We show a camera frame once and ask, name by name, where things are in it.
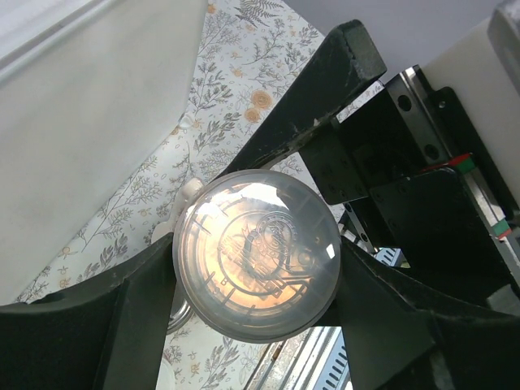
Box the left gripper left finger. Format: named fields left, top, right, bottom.
left=1, top=234, right=176, bottom=389

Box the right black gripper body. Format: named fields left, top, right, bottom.
left=300, top=66, right=519, bottom=301

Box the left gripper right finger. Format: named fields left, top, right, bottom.
left=336, top=239, right=519, bottom=389

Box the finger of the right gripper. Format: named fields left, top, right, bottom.
left=221, top=19, right=387, bottom=176

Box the tall can clear lid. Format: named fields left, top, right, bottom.
left=151, top=169, right=341, bottom=344

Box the blue can left pull-tab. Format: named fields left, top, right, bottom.
left=167, top=292, right=193, bottom=335

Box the short can white lid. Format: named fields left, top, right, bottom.
left=155, top=361, right=176, bottom=390

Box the white plastic storage cabinet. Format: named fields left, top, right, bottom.
left=1, top=1, right=206, bottom=304

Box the aluminium front rail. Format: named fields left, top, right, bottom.
left=243, top=247, right=411, bottom=390

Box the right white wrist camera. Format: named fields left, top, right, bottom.
left=422, top=17, right=519, bottom=202

